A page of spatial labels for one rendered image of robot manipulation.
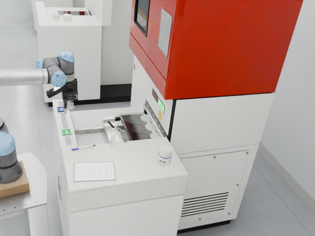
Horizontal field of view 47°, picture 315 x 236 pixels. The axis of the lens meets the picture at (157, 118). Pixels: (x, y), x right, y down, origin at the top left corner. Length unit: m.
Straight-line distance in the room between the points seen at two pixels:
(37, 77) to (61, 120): 0.59
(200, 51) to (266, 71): 0.48
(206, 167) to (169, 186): 0.59
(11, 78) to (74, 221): 0.78
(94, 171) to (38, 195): 0.32
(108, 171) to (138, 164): 0.17
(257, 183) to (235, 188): 0.82
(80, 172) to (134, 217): 0.39
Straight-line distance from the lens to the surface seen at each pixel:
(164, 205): 2.06
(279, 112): 3.69
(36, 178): 2.12
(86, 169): 1.92
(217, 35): 2.01
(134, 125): 2.39
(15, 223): 2.23
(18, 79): 1.76
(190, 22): 1.91
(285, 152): 3.69
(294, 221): 3.37
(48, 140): 3.80
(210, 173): 2.55
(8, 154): 1.94
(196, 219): 2.84
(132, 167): 1.94
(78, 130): 2.42
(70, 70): 1.97
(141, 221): 2.09
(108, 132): 2.34
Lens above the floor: 2.21
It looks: 32 degrees down
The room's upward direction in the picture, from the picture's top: 7 degrees clockwise
